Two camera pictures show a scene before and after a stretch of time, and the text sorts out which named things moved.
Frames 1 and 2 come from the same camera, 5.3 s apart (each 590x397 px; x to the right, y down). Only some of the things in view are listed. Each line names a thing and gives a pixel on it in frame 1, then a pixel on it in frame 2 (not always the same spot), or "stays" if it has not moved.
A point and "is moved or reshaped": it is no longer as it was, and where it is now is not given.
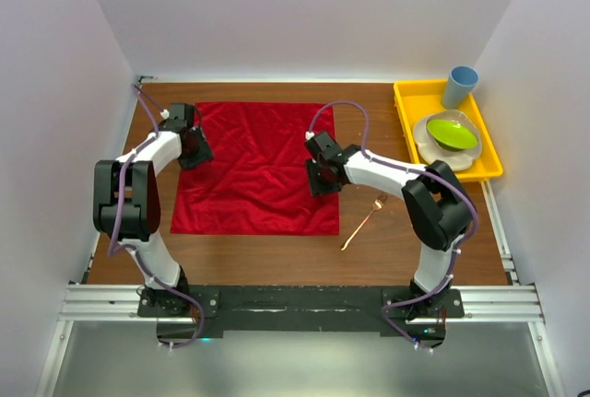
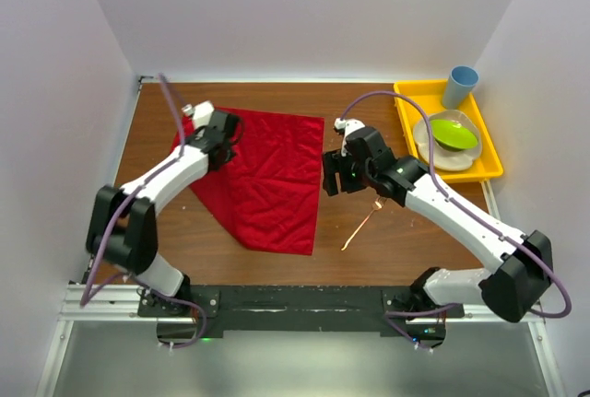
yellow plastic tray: [418, 99] stays
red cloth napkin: [257, 181] is moved or reshaped
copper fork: [377, 204] stays
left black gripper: [203, 154] -> [231, 154]
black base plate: [182, 311] stays
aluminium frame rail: [482, 304] stays
